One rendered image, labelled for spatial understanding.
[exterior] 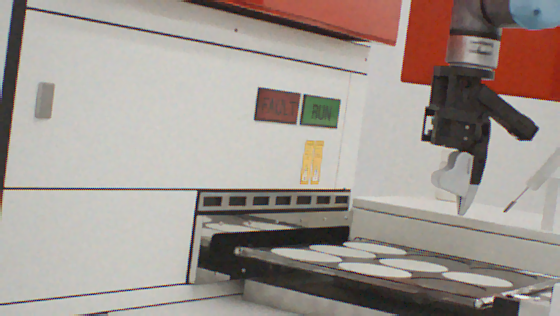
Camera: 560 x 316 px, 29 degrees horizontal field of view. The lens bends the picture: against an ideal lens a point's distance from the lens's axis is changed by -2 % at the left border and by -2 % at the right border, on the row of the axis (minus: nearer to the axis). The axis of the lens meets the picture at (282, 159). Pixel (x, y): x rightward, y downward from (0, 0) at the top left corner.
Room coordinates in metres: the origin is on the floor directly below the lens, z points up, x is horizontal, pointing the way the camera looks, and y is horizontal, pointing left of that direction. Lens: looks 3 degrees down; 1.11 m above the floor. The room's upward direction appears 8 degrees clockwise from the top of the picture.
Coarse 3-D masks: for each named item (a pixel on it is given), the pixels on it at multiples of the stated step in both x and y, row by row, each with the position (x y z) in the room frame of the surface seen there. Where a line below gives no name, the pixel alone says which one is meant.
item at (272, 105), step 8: (264, 96) 1.60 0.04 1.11; (272, 96) 1.62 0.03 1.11; (280, 96) 1.64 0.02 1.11; (288, 96) 1.66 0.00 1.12; (296, 96) 1.68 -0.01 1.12; (264, 104) 1.60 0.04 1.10; (272, 104) 1.62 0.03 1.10; (280, 104) 1.64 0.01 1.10; (288, 104) 1.66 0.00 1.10; (296, 104) 1.68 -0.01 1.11; (264, 112) 1.61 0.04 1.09; (272, 112) 1.62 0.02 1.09; (280, 112) 1.64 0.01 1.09; (288, 112) 1.66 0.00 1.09; (296, 112) 1.68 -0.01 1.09; (288, 120) 1.67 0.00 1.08
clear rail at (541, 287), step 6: (546, 282) 1.57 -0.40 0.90; (552, 282) 1.58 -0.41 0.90; (558, 282) 1.60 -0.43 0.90; (516, 288) 1.46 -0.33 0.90; (522, 288) 1.47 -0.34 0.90; (528, 288) 1.49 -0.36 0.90; (534, 288) 1.51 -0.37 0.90; (540, 288) 1.53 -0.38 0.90; (546, 288) 1.55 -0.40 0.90; (498, 294) 1.39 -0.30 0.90; (504, 294) 1.40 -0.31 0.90; (510, 294) 1.42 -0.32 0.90; (522, 294) 1.46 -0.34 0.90; (528, 294) 1.48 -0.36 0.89; (534, 294) 1.51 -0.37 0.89; (486, 300) 1.34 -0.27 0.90; (492, 300) 1.36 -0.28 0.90; (480, 306) 1.33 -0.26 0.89; (486, 306) 1.34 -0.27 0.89
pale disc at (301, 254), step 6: (276, 252) 1.53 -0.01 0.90; (282, 252) 1.54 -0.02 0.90; (288, 252) 1.55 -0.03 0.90; (294, 252) 1.56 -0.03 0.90; (300, 252) 1.57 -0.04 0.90; (306, 252) 1.57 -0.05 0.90; (312, 252) 1.58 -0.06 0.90; (318, 252) 1.59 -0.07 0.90; (300, 258) 1.50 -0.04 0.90; (306, 258) 1.51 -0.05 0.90; (312, 258) 1.52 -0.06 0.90; (318, 258) 1.53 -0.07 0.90; (324, 258) 1.54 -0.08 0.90; (330, 258) 1.55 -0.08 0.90; (336, 258) 1.55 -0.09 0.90
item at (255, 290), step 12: (252, 288) 1.56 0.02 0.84; (264, 288) 1.55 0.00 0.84; (276, 288) 1.54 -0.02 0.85; (288, 288) 1.54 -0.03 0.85; (252, 300) 1.56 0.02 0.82; (264, 300) 1.55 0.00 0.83; (276, 300) 1.54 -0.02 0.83; (288, 300) 1.53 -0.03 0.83; (300, 300) 1.52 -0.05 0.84; (312, 300) 1.51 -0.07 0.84; (324, 300) 1.50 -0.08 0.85; (336, 300) 1.50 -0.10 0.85; (300, 312) 1.52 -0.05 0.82; (312, 312) 1.51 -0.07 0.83; (324, 312) 1.50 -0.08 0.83; (336, 312) 1.49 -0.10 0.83; (348, 312) 1.48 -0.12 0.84; (360, 312) 1.47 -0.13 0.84; (372, 312) 1.46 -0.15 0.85; (384, 312) 1.46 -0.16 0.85; (396, 312) 1.46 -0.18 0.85
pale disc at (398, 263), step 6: (390, 264) 1.56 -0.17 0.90; (396, 264) 1.57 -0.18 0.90; (402, 264) 1.58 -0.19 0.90; (408, 264) 1.59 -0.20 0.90; (414, 264) 1.59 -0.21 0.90; (420, 264) 1.60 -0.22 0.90; (426, 264) 1.61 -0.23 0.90; (432, 264) 1.61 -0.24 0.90; (420, 270) 1.54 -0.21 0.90; (426, 270) 1.54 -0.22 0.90; (432, 270) 1.55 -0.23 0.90; (438, 270) 1.56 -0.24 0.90; (444, 270) 1.57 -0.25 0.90
